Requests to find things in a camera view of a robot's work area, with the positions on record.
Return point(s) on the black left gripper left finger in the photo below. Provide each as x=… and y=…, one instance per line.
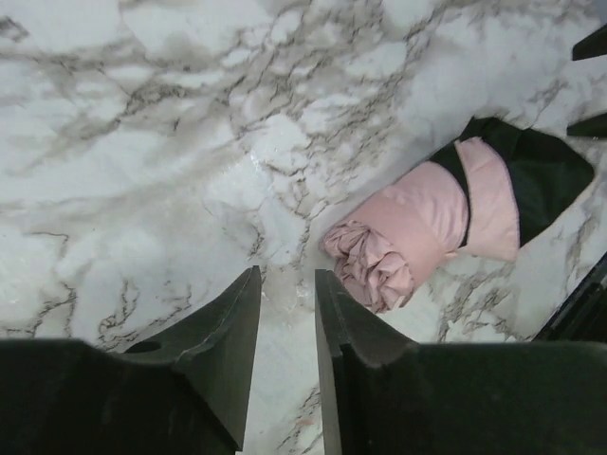
x=184, y=390

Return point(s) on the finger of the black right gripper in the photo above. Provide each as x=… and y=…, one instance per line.
x=592, y=46
x=593, y=127

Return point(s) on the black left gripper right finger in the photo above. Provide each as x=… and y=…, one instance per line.
x=382, y=393

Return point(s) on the pink folding umbrella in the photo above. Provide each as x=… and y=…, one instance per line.
x=488, y=193

